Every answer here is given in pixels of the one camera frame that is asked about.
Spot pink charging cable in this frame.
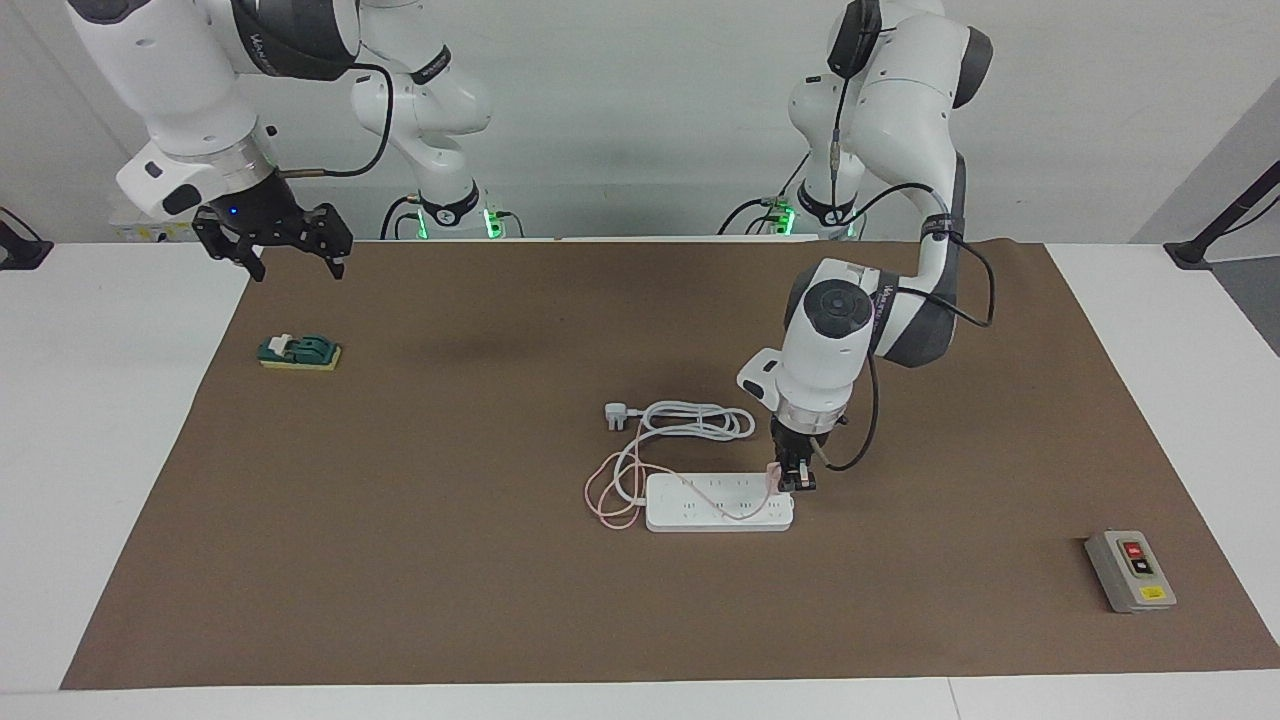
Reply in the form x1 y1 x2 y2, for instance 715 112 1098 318
584 450 776 530

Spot white power strip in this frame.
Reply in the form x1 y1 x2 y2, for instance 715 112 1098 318
645 472 797 533

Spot white background boxes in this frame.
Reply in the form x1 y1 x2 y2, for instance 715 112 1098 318
108 205 201 244

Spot brown table mat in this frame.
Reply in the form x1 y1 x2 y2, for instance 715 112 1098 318
60 238 1280 691

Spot black clamp stand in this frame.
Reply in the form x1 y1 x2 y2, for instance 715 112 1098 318
0 206 54 271

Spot black angled pole stand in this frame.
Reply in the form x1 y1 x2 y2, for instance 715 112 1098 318
1164 160 1280 271

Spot black base cable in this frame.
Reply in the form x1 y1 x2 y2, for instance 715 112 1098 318
717 150 813 237
379 195 421 241

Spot green knife switch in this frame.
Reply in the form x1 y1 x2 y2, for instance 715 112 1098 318
257 333 343 372

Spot white power cord with plug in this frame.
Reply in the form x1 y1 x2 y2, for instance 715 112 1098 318
604 401 757 506

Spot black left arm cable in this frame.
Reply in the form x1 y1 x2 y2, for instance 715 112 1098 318
818 0 997 473

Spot grey on-off switch box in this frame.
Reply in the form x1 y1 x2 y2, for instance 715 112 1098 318
1084 530 1178 614

